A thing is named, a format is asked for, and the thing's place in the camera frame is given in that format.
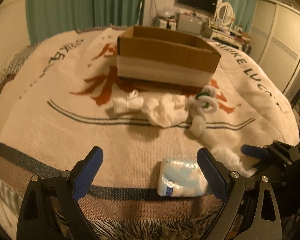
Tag blue cloud tissue pack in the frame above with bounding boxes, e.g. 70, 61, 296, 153
157, 158, 208, 197

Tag cream lace cloth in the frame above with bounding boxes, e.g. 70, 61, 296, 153
141, 94, 189, 128

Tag cream woven blanket with lettering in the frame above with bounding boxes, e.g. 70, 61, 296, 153
0, 28, 299, 239

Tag white vanity table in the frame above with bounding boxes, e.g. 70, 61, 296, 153
210, 28, 251, 51

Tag white sliding wardrobe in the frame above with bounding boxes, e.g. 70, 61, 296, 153
249, 0, 300, 94

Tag white rolled sock bundle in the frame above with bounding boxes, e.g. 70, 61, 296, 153
112, 89, 144, 115

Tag brown cardboard box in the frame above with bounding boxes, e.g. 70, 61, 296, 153
117, 26, 221, 88

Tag white oval vanity mirror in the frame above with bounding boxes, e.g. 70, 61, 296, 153
214, 2, 235, 27

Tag checkered bed sheet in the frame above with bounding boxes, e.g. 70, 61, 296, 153
0, 42, 40, 94

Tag small silver fridge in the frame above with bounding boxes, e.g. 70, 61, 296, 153
177, 14, 203, 35

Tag large teal curtain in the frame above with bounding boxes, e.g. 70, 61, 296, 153
25, 0, 145, 43

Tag white fuzzy ring chain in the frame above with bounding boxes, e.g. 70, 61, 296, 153
187, 84, 220, 116

